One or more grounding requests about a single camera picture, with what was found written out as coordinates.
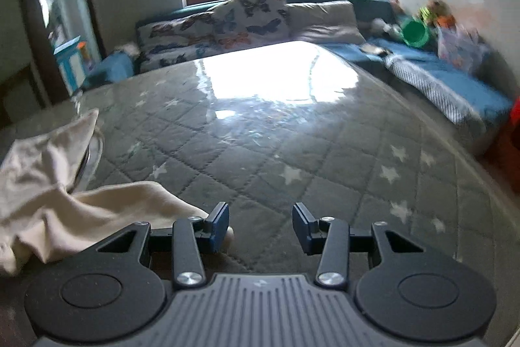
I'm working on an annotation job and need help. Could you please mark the butterfly print cushion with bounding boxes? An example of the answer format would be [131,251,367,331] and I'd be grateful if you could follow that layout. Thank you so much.
[203,0,294,55]
[137,11,248,73]

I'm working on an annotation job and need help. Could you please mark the green plastic bucket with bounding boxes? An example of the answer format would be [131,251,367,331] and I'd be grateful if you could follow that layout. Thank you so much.
[400,17,432,47]

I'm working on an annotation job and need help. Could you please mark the grey plush toy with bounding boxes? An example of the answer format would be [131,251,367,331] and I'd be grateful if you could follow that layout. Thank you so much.
[370,19,403,36]

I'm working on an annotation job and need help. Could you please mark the clear plastic storage box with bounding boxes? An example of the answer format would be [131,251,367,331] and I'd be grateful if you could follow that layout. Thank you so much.
[436,24,486,73]

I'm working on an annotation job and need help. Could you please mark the round black cooktop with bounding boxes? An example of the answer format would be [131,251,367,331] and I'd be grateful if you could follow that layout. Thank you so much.
[72,129,105,194]

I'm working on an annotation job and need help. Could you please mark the blue blanket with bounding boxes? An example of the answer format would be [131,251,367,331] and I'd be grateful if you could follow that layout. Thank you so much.
[87,51,137,87]

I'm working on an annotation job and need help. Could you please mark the orange and green plush toys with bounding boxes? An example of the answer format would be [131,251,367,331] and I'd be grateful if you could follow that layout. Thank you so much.
[420,0,458,28]

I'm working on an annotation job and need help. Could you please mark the teal sofa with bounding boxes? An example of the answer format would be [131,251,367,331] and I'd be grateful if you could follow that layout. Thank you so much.
[83,0,514,158]

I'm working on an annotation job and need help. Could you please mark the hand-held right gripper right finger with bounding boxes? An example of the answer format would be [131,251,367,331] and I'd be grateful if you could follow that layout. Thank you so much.
[292,202,426,287]

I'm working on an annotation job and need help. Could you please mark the dark wooden door frame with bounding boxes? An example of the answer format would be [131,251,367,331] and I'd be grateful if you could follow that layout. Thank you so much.
[14,0,106,108]

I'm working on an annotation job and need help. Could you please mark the beige folded cloth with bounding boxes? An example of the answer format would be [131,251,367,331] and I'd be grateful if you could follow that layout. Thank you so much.
[116,42,141,57]

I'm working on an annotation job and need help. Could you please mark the blue and white cabinet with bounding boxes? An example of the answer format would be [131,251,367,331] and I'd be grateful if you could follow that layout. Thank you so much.
[54,37,96,96]

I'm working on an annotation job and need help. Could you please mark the red object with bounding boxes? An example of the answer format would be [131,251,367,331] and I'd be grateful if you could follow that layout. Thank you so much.
[498,97,520,169]

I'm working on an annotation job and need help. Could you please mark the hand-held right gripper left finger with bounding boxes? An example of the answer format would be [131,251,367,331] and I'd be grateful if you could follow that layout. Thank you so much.
[95,202,230,288]

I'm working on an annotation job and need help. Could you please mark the beige cushion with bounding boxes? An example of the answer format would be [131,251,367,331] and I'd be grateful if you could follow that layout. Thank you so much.
[284,1,366,46]

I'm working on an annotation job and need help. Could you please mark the cream sweatshirt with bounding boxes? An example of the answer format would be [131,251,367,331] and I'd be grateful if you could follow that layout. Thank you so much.
[0,108,236,276]

